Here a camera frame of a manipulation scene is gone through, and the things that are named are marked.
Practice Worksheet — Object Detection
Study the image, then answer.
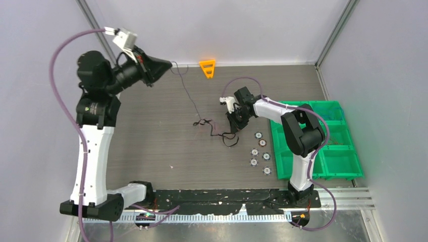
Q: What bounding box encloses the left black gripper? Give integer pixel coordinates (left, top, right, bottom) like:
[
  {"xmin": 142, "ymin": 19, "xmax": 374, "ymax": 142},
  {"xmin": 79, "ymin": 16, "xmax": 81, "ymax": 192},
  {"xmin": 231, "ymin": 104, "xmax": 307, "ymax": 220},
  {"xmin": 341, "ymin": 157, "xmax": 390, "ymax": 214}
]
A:
[{"xmin": 104, "ymin": 44, "xmax": 172, "ymax": 94}]

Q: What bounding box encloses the purple wire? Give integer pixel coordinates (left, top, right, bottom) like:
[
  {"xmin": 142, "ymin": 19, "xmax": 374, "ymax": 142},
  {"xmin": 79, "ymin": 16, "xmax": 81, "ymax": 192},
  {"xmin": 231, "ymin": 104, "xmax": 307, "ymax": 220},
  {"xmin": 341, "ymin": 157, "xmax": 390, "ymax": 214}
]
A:
[{"xmin": 170, "ymin": 61, "xmax": 203, "ymax": 123}]

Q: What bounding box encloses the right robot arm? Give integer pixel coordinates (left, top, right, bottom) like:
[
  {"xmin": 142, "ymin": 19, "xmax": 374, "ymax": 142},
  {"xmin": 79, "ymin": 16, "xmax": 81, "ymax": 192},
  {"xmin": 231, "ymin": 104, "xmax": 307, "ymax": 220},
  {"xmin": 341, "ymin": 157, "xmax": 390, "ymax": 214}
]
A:
[{"xmin": 220, "ymin": 87, "xmax": 327, "ymax": 207}]

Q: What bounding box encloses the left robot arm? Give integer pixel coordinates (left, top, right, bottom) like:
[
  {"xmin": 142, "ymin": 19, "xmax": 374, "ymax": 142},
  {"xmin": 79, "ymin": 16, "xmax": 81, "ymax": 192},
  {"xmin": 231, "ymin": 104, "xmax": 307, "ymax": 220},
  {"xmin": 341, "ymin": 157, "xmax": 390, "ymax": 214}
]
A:
[{"xmin": 60, "ymin": 47, "xmax": 172, "ymax": 222}]

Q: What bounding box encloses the blue poker chip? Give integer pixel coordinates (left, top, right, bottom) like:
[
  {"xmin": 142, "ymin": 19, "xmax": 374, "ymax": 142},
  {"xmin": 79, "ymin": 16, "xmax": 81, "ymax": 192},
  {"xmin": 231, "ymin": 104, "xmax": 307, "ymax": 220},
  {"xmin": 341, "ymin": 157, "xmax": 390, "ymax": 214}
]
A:
[
  {"xmin": 262, "ymin": 152, "xmax": 271, "ymax": 161},
  {"xmin": 251, "ymin": 148, "xmax": 259, "ymax": 157},
  {"xmin": 254, "ymin": 132, "xmax": 263, "ymax": 139},
  {"xmin": 250, "ymin": 158, "xmax": 258, "ymax": 167},
  {"xmin": 262, "ymin": 166, "xmax": 272, "ymax": 175}
]

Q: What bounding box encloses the brown poker chip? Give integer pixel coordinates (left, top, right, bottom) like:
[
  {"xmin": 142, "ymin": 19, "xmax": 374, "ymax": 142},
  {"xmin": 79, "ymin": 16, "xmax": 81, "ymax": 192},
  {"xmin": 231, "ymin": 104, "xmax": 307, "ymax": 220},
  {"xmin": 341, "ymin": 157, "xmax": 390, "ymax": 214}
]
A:
[{"xmin": 258, "ymin": 139, "xmax": 266, "ymax": 147}]

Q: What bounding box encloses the orange triangular plastic stand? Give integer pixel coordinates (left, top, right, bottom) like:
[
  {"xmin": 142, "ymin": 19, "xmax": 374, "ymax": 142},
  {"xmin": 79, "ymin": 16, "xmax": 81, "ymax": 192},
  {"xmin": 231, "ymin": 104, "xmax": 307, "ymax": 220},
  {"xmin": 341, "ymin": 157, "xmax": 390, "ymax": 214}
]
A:
[{"xmin": 199, "ymin": 59, "xmax": 216, "ymax": 79}]

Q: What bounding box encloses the green compartment bin tray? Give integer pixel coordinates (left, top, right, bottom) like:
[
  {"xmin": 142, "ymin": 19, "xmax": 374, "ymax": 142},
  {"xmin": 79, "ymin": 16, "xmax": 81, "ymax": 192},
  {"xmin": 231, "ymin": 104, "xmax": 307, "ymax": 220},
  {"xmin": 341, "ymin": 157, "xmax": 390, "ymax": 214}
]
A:
[{"xmin": 270, "ymin": 101, "xmax": 364, "ymax": 180}]

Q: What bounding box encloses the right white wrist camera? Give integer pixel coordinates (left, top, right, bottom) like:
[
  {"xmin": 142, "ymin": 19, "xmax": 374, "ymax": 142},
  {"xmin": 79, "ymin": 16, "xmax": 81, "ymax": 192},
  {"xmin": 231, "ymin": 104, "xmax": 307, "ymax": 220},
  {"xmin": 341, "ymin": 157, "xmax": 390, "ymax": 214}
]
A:
[{"xmin": 219, "ymin": 96, "xmax": 237, "ymax": 113}]

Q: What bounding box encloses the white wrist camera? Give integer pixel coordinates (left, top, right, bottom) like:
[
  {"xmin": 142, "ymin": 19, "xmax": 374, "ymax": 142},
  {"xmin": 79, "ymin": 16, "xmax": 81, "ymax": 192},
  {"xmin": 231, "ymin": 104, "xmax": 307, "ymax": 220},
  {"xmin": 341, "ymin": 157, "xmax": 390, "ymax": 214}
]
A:
[
  {"xmin": 219, "ymin": 96, "xmax": 237, "ymax": 113},
  {"xmin": 104, "ymin": 27, "xmax": 138, "ymax": 63}
]

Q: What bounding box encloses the black wire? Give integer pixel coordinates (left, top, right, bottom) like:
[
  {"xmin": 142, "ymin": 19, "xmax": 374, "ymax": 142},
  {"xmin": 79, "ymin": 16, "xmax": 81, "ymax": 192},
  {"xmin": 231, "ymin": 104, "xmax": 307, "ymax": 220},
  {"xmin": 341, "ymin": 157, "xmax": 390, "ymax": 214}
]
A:
[{"xmin": 193, "ymin": 118, "xmax": 239, "ymax": 148}]

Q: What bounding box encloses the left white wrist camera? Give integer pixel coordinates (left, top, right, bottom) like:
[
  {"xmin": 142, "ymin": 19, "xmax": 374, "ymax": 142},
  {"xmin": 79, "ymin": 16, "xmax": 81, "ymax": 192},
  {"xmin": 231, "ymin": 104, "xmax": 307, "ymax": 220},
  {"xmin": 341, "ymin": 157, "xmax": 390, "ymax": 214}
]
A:
[{"xmin": 104, "ymin": 27, "xmax": 138, "ymax": 63}]

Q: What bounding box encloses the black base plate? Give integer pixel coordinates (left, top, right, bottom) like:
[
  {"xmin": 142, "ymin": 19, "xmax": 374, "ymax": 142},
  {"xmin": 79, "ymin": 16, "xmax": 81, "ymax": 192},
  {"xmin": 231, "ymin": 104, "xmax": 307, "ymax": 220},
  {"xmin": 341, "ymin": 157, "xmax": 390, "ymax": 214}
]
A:
[{"xmin": 136, "ymin": 189, "xmax": 321, "ymax": 215}]

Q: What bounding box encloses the aluminium rail frame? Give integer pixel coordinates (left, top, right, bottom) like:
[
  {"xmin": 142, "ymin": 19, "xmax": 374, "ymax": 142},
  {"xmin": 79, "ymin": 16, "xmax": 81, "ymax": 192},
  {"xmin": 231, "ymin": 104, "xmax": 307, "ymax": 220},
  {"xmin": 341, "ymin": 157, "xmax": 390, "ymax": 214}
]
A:
[{"xmin": 70, "ymin": 187, "xmax": 375, "ymax": 224}]

